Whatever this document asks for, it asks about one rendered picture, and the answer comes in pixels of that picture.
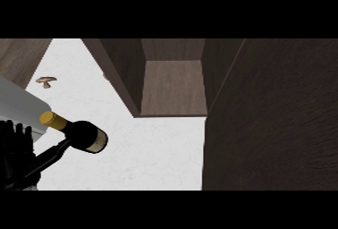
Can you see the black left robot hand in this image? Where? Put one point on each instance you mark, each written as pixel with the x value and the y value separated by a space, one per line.
pixel 18 161

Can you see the dark brown cabinet door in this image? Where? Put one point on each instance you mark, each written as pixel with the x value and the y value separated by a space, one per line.
pixel 272 119

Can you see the dark wine bottle, yellow cap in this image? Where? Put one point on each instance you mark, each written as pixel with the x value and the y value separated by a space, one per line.
pixel 83 135

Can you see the pale grey appliance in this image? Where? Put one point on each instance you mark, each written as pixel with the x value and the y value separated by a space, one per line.
pixel 20 107

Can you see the brown wooden panel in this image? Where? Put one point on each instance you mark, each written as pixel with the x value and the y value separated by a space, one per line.
pixel 20 58

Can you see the open brown wooden cabinet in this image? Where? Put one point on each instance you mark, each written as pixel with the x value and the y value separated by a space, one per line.
pixel 173 89

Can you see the brown mushroom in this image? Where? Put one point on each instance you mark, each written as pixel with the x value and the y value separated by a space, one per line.
pixel 46 81

